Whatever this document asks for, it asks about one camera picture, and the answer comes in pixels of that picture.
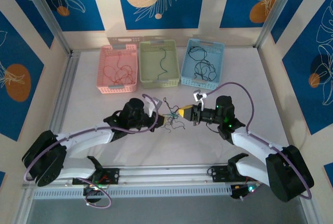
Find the green plastic basket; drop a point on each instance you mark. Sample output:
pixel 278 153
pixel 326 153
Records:
pixel 151 62

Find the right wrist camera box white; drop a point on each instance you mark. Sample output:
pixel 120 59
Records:
pixel 199 95

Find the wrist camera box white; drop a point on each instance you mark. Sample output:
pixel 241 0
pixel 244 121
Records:
pixel 152 104
pixel 199 95

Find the long aluminium base rail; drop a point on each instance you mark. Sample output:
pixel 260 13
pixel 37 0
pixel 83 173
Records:
pixel 169 174

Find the pink plastic basket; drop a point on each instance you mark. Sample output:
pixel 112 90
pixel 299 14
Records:
pixel 109 57

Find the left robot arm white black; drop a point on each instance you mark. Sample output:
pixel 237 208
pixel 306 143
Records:
pixel 83 135

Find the black controller box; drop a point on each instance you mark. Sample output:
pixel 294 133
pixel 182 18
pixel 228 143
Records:
pixel 240 191
pixel 93 194

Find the aluminium side rail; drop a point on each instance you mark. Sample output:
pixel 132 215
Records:
pixel 68 78

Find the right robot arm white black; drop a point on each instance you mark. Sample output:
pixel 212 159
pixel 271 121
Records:
pixel 260 146

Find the blue plastic basket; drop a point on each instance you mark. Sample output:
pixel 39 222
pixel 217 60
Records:
pixel 216 57

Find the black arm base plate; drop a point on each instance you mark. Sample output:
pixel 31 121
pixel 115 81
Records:
pixel 219 174
pixel 112 175

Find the aluminium frame post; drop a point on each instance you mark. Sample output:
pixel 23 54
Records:
pixel 46 15
pixel 275 13

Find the white table cloth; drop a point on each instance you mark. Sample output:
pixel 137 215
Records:
pixel 182 151

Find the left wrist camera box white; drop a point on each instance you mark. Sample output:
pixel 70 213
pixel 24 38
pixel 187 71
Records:
pixel 152 104

